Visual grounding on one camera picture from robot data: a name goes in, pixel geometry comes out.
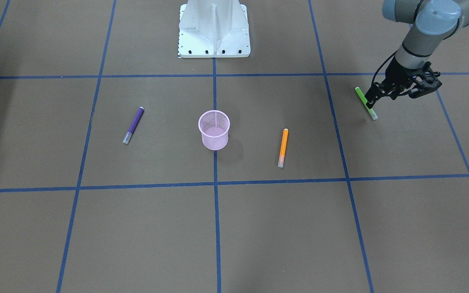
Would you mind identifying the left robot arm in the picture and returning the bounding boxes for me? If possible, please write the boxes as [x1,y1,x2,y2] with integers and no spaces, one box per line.
[364,0,469,109]

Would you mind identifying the black camera cable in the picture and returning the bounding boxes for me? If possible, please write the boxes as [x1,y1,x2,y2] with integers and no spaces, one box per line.
[371,51,398,88]

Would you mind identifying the purple highlighter pen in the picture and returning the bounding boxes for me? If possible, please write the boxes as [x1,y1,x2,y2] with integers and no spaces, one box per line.
[123,106,145,144]

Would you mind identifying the pink mesh pen holder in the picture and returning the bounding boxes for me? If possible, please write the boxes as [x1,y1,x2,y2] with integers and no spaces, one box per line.
[198,110,230,151]

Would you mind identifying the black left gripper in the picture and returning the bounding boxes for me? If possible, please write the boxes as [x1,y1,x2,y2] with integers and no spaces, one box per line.
[365,61,422,110]

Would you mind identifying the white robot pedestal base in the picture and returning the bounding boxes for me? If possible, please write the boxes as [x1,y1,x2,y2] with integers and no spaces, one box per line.
[178,0,251,58]

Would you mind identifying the green highlighter pen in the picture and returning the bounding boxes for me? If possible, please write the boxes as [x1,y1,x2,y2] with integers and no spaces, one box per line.
[354,87,378,121]

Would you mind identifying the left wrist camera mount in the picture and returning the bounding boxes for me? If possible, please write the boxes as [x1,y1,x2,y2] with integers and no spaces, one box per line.
[408,61,442,99]

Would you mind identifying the orange highlighter pen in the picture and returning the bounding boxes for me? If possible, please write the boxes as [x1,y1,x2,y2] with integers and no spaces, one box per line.
[277,128,289,168]

